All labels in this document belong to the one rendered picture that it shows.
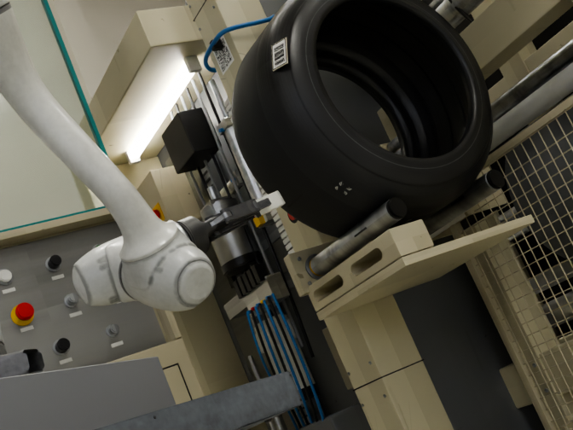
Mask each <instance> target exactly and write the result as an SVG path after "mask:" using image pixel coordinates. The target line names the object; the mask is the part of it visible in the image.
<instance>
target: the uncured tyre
mask: <svg viewBox="0 0 573 430"><path fill-rule="evenodd" d="M283 38H286V42H287V58H288V63H287V64H286V65H284V66H283V67H280V68H278V69H276V70H275V71H273V65H272V48H271V46H272V45H273V44H276V43H277V42H279V41H281V40H282V39H283ZM319 70H323V71H328V72H331V73H336V74H338V75H340V76H342V77H345V78H347V79H349V80H350V81H352V82H354V83H355V84H357V85H359V86H360V87H362V88H363V89H364V90H365V91H366V92H367V93H368V94H369V95H370V96H371V97H372V98H373V99H374V100H375V101H376V102H377V103H378V104H379V105H380V106H381V107H382V108H383V110H384V111H385V113H386V114H387V116H388V117H389V119H390V121H391V123H392V125H393V127H394V129H395V131H396V134H397V137H398V141H399V143H400V148H401V153H402V155H400V154H395V153H392V152H390V151H388V150H386V149H384V148H381V147H380V146H378V145H376V144H375V143H373V142H371V141H369V140H368V139H367V138H366V137H364V136H363V135H362V134H361V133H359V132H358V131H357V130H356V129H355V128H354V127H353V126H351V125H350V124H349V122H348V121H347V120H346V119H345V118H344V117H343V116H342V114H341V113H340V112H339V111H338V109H337V108H336V107H335V106H334V104H333V102H332V100H331V99H330V97H329V95H328V93H327V91H326V89H325V87H324V85H323V83H322V81H321V76H320V73H319ZM231 109H232V121H233V127H234V134H235V137H236V141H237V143H238V146H239V148H240V152H241V154H242V156H243V158H244V160H245V162H246V164H247V166H248V168H249V170H250V171H251V173H252V175H253V176H254V177H255V179H256V180H257V181H258V183H259V184H260V186H261V187H262V188H263V190H264V191H265V192H266V193H267V194H268V195H269V194H271V193H273V192H275V191H277V190H278V191H279V192H280V194H281V196H282V198H283V200H284V201H285V202H286V204H284V205H283V206H281V208H282V209H283V210H285V211H286V212H287V213H289V214H290V215H291V216H293V217H294V218H296V219H297V220H298V221H300V222H301V223H303V224H305V225H307V226H309V227H311V228H312V229H314V230H317V231H320V232H321V233H324V234H326V235H330V236H334V237H337V238H339V237H341V236H342V235H343V234H345V233H346V232H347V231H349V230H350V229H352V228H353V227H354V226H355V225H357V224H358V223H360V222H361V221H362V220H363V219H364V218H365V217H367V216H368V215H369V214H371V213H372V212H374V211H375V210H376V209H377V208H379V207H380V206H382V205H383V204H384V203H386V202H387V201H388V200H389V199H391V198H393V197H396V198H399V199H401V200H402V201H403V202H404V203H405V205H406V207H407V214H406V216H405V217H403V218H402V219H401V220H399V221H398V222H396V223H395V224H393V225H392V226H391V227H390V228H389V229H391V228H394V227H397V226H400V225H402V224H400V223H402V222H403V221H405V220H406V219H410V218H414V220H413V221H416V220H420V219H422V220H423V222H424V221H425V220H427V219H428V218H429V217H431V216H432V215H434V214H435V213H436V212H438V211H440V210H441V209H443V208H444V207H445V206H447V205H448V204H449V203H451V202H452V201H454V200H456V199H457V198H458V197H460V196H461V195H463V194H464V193H465V192H466V191H467V190H468V189H469V188H470V186H471V185H472V184H473V182H474V181H475V179H476V178H477V176H478V174H479V173H480V171H481V170H482V169H483V167H484V165H485V163H486V160H487V159H488V156H489V151H490V148H491V143H492V137H493V116H492V109H491V105H490V99H489V92H488V88H487V85H486V82H485V79H484V77H483V73H482V71H481V69H480V66H479V65H478V62H477V60H476V58H475V57H474V55H473V53H472V52H471V50H470V49H469V47H468V46H467V44H466V42H465V41H464V40H463V38H462V37H461V36H460V34H459V33H458V32H457V31H456V30H455V29H454V28H453V27H452V26H451V25H450V24H449V23H448V22H447V21H446V20H445V19H444V18H443V17H442V16H441V15H440V14H439V13H438V12H437V11H436V10H434V9H433V8H431V7H430V6H429V5H427V4H426V3H424V2H422V1H421V0H287V1H286V2H285V3H284V4H283V5H282V6H281V7H280V8H279V10H278V11H277V12H276V14H275V15H274V17H273V18H272V19H271V21H270V22H269V24H268V25H267V26H266V27H265V28H264V30H263V32H262V33H261V34H260V36H259V37H258V39H257V40H256V42H255V43H254V44H253V46H252V47H251V48H250V49H249V51H248V52H247V53H246V55H245V57H244V59H243V61H242V62H241V64H240V67H239V70H238V72H237V75H236V78H235V82H234V89H233V95H232V106H231ZM339 179H340V180H342V181H343V182H345V183H347V184H349V185H350V186H351V187H353V188H354V189H355V190H354V191H353V192H352V193H351V194H350V195H349V196H348V197H347V196H345V195H343V194H341V193H339V192H338V191H337V190H336V189H334V188H332V186H333V185H334V184H335V183H336V182H337V181H338V180H339ZM301 194H302V196H301V197H300V198H299V199H298V200H296V201H295V202H294V203H293V204H292V205H291V206H290V207H289V208H288V206H289V205H290V204H291V203H292V202H293V201H294V200H295V199H297V198H298V197H299V196H300V195H301ZM413 221H411V222H413ZM411 222H410V223H411ZM387 230H388V229H387ZM384 232H385V231H384ZM384 232H383V233H384ZM383 233H381V234H380V235H382V234H383ZM378 236H379V235H378ZM378 236H377V237H378ZM377 237H375V238H374V239H376V238H377ZM374 239H373V240H374ZM373 240H372V241H373Z"/></svg>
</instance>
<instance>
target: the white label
mask: <svg viewBox="0 0 573 430"><path fill-rule="evenodd" d="M271 48H272V65H273V71H275V70H276V69H278V68H280V67H283V66H284V65H286V64H287V63H288V58H287V38H283V39H282V40H281V41H279V42H277V43H276V44H273V45H272V46H271Z"/></svg>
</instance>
